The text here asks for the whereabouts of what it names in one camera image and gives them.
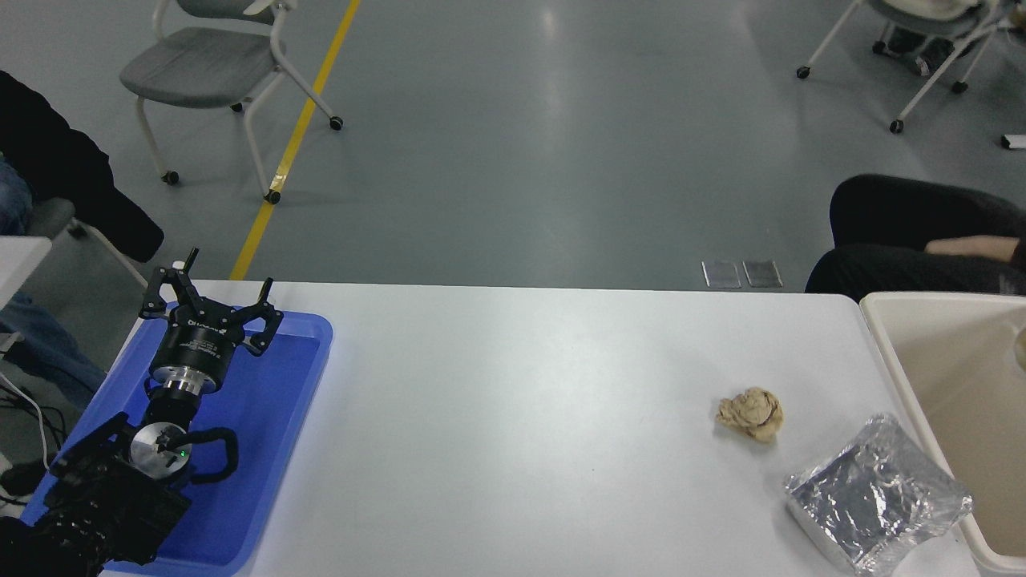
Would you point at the blue plastic tray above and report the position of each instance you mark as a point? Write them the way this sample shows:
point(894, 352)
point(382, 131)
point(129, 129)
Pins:
point(272, 417)

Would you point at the person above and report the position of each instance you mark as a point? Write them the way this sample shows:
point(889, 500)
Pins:
point(898, 216)
point(48, 168)
point(906, 40)

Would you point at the silver floor plate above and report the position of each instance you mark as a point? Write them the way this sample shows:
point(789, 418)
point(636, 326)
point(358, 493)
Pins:
point(761, 272)
point(721, 273)

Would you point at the grey wheeled chair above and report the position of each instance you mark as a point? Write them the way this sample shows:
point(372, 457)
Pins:
point(200, 68)
point(922, 12)

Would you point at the large pale bin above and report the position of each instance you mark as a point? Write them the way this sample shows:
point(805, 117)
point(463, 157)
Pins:
point(946, 353)

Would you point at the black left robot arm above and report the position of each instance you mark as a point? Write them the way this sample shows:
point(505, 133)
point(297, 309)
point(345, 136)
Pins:
point(104, 497)

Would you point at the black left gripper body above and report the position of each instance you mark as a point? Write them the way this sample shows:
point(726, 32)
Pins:
point(196, 344)

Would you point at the crumpled tan paper ball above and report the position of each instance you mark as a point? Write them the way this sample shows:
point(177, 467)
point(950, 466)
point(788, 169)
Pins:
point(752, 413)

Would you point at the small white floor object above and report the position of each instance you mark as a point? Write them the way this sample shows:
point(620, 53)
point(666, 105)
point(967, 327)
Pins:
point(1015, 142)

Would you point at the silver foil tray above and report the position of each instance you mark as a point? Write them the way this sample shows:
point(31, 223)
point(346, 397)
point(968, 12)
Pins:
point(874, 497)

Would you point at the person's hand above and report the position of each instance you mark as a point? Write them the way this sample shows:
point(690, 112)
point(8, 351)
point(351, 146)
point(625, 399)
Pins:
point(974, 247)

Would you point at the grey padded seat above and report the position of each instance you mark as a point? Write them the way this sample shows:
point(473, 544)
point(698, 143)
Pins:
point(52, 215)

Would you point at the small white table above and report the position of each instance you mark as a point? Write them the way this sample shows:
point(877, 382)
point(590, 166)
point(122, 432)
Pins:
point(20, 260)

